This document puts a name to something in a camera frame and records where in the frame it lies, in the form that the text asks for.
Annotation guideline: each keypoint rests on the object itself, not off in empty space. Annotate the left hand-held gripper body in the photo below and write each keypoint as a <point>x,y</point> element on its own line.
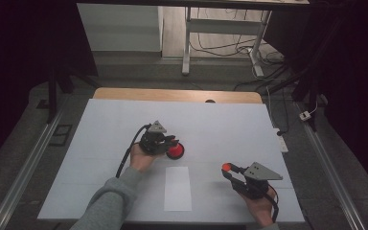
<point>153,143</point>

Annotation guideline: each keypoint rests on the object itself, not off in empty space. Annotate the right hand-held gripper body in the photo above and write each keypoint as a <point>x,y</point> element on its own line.
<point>258,179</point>

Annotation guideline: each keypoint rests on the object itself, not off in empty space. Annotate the round red ink pad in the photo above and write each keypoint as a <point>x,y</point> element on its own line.
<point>176,152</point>

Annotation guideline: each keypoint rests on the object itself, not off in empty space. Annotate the small red round stamp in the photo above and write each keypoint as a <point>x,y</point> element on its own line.
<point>226,166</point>

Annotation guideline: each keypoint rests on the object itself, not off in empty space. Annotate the person's left hand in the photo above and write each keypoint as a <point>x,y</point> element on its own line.
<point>140,161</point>

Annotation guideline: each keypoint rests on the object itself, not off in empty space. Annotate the person's right hand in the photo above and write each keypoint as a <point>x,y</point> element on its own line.
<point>261,211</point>

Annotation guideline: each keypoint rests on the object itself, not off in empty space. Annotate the white power strip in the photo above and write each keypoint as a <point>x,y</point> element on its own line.
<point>281,143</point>

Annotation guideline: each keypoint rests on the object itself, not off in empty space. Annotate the wooden table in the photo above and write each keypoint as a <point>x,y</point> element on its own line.
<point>172,95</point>

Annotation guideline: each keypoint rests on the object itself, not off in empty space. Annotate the white paper sheet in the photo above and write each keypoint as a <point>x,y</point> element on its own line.
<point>178,191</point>

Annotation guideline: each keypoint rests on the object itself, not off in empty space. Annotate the white table cover board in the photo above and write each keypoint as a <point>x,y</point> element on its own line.
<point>220,127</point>

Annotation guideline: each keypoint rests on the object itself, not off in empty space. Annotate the small white adapter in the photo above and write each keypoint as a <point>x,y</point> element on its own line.
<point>305,115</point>

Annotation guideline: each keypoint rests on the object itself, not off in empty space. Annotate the dark floor plate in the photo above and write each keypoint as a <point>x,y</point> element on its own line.
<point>60,134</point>

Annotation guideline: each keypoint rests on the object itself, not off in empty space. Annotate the white cabinet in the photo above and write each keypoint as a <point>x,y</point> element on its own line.
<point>121,28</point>

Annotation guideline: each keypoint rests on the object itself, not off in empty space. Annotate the black curtain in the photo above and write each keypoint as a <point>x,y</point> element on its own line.
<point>12,64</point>
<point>357,80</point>

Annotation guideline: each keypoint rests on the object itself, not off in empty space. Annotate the metal floor rail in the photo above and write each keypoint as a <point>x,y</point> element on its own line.
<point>332,175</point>
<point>28,166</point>

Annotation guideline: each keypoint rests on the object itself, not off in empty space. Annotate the white metal desk frame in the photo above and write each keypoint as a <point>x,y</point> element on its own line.
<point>223,27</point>

